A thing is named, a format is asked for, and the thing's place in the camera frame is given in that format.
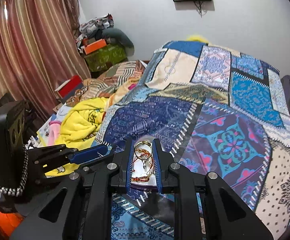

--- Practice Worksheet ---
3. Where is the red braided cord bracelet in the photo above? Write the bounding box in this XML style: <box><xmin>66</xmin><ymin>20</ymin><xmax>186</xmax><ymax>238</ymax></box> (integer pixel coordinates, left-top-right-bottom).
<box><xmin>131</xmin><ymin>147</ymin><xmax>156</xmax><ymax>183</ymax></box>

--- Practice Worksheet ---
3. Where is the purple heart-shaped tin box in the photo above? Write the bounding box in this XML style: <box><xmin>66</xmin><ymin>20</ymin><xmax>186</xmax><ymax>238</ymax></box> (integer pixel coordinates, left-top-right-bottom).
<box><xmin>131</xmin><ymin>135</ymin><xmax>156</xmax><ymax>190</ymax></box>

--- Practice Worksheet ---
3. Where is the gold ring with stone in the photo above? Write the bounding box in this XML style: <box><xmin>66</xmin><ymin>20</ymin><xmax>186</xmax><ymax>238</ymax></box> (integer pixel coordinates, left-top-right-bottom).
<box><xmin>134</xmin><ymin>141</ymin><xmax>153</xmax><ymax>160</ymax></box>

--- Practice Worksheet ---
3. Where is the yellow cartoon blanket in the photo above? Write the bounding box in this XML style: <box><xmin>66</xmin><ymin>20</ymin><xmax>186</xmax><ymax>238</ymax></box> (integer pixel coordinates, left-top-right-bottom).
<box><xmin>45</xmin><ymin>97</ymin><xmax>109</xmax><ymax>178</ymax></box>

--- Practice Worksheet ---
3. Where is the pink garment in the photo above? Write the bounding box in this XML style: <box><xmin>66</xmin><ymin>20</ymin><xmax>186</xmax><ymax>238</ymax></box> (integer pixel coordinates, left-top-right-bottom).
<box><xmin>48</xmin><ymin>120</ymin><xmax>61</xmax><ymax>146</ymax></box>

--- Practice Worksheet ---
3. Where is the striped beige brown quilt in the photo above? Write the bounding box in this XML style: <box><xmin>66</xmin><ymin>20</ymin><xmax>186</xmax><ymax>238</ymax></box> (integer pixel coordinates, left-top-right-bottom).
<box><xmin>65</xmin><ymin>60</ymin><xmax>146</xmax><ymax>107</ymax></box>

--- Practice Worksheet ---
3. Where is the red and white box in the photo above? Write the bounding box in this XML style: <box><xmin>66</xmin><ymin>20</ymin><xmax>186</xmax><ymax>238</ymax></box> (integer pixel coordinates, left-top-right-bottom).
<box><xmin>54</xmin><ymin>75</ymin><xmax>83</xmax><ymax>100</ymax></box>

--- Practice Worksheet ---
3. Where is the blue patchwork bedspread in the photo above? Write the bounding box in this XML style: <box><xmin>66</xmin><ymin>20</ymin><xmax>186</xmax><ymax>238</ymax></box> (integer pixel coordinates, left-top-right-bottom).
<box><xmin>95</xmin><ymin>41</ymin><xmax>290</xmax><ymax>239</ymax></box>

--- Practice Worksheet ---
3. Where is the orange shoe box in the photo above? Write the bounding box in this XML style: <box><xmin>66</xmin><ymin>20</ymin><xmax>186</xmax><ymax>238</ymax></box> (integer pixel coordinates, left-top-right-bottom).
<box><xmin>83</xmin><ymin>39</ymin><xmax>107</xmax><ymax>55</ymax></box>

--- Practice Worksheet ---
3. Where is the pile of printed clothes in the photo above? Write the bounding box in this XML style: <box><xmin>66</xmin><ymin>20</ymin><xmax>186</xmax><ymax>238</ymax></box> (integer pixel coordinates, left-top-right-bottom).
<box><xmin>76</xmin><ymin>14</ymin><xmax>114</xmax><ymax>46</ymax></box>

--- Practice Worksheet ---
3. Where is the striped pink curtain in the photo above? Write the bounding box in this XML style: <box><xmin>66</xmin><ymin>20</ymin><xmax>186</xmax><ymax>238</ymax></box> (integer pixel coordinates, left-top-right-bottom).
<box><xmin>0</xmin><ymin>0</ymin><xmax>90</xmax><ymax>118</ymax></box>

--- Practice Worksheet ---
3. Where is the dark grey bag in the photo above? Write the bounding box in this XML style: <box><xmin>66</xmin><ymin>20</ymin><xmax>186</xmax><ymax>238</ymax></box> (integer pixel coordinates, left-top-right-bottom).
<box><xmin>281</xmin><ymin>75</ymin><xmax>290</xmax><ymax>113</ymax></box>

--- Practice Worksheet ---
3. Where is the black white coiled cable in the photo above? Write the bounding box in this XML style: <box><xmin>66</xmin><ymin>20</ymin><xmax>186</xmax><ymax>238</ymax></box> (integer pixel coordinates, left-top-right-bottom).
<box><xmin>0</xmin><ymin>144</ymin><xmax>30</xmax><ymax>197</ymax></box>

